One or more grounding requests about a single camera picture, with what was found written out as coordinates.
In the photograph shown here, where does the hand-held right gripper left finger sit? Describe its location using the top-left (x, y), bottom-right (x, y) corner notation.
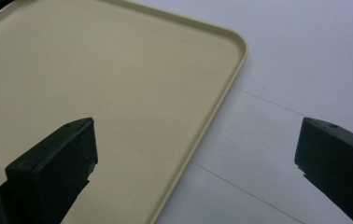
top-left (5, 117), bottom-right (99, 224)

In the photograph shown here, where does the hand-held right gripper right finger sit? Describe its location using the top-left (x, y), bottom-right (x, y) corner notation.
top-left (294, 117), bottom-right (353, 224)

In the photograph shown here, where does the beige plastic tray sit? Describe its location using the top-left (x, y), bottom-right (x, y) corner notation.
top-left (0, 0), bottom-right (249, 224)

